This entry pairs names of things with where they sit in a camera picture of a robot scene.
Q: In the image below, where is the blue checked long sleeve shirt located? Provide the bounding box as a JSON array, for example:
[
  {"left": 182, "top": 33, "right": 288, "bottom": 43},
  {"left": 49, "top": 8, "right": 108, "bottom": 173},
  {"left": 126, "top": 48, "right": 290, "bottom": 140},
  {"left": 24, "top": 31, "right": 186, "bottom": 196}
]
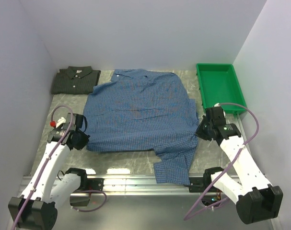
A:
[{"left": 83, "top": 69, "right": 199, "bottom": 185}]

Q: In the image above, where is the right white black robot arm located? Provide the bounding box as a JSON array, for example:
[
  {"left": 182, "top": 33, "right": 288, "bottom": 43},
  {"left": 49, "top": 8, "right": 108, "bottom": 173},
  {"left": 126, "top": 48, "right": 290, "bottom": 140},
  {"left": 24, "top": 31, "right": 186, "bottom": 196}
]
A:
[{"left": 196, "top": 104, "right": 283, "bottom": 224}]

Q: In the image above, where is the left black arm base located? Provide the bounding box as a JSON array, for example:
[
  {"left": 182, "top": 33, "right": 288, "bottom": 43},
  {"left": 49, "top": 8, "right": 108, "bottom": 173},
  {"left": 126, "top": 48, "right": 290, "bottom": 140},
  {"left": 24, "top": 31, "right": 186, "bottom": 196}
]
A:
[{"left": 69, "top": 178, "right": 107, "bottom": 212}]

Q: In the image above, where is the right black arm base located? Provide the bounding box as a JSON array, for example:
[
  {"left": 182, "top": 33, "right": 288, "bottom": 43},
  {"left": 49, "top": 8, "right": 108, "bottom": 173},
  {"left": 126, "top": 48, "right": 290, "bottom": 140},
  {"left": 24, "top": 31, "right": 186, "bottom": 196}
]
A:
[{"left": 188, "top": 167, "right": 224, "bottom": 207}]

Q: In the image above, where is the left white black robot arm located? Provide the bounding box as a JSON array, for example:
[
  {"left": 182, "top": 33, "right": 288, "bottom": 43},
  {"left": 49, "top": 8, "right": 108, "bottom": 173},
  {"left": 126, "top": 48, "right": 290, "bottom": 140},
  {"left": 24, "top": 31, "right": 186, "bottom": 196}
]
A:
[{"left": 8, "top": 113, "right": 89, "bottom": 230}]

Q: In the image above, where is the green plastic tray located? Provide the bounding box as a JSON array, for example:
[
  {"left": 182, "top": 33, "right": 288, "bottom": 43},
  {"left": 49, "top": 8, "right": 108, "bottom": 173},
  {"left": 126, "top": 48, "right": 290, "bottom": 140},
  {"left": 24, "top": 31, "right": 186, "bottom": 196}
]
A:
[{"left": 196, "top": 63, "right": 246, "bottom": 115}]

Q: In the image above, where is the dark green folded shirt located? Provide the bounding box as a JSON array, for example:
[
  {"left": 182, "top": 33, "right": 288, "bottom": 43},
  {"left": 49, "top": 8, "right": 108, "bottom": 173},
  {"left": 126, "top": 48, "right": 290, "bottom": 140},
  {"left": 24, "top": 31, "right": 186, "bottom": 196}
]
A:
[{"left": 51, "top": 66, "right": 101, "bottom": 95}]

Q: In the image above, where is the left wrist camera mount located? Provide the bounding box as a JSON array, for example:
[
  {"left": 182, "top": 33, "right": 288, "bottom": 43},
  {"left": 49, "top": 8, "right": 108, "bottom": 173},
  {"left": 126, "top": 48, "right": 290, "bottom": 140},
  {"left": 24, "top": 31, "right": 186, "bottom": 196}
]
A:
[{"left": 49, "top": 113, "right": 74, "bottom": 129}]

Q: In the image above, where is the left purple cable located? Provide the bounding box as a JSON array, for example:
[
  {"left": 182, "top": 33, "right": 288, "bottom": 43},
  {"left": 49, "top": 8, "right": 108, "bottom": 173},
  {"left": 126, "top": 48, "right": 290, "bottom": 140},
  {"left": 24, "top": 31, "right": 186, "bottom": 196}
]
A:
[{"left": 10, "top": 105, "right": 107, "bottom": 230}]

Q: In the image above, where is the aluminium mounting rail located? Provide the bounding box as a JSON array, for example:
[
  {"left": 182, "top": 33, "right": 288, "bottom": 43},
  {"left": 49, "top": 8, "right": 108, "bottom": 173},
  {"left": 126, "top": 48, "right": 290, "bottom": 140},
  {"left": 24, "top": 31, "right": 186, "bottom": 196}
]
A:
[{"left": 17, "top": 174, "right": 272, "bottom": 197}]

